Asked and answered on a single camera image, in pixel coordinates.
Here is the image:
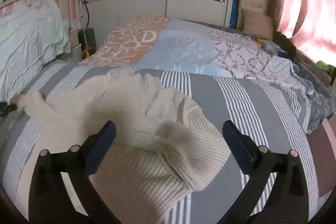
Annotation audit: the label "light mint crumpled duvet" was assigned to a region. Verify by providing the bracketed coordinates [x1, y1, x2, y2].
[0, 0, 71, 102]

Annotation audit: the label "black speaker box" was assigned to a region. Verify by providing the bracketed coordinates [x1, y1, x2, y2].
[78, 28, 97, 55]

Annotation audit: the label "beige cushions on shelf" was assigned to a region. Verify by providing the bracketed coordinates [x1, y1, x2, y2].
[237, 0, 274, 40]

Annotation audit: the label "black phone tripod stand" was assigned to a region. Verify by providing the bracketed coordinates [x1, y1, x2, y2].
[79, 0, 92, 60]

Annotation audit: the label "cream ribbed knit sweater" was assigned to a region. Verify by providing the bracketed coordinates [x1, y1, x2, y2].
[15, 69, 231, 223]

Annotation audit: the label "pink window curtain right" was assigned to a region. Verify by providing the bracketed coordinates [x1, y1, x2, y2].
[277, 0, 335, 65]

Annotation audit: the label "green toy by window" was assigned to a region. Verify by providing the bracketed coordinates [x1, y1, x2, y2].
[315, 60, 335, 77]

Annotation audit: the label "patchwork patterned quilt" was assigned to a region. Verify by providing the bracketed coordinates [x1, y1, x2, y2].
[86, 15, 335, 130]

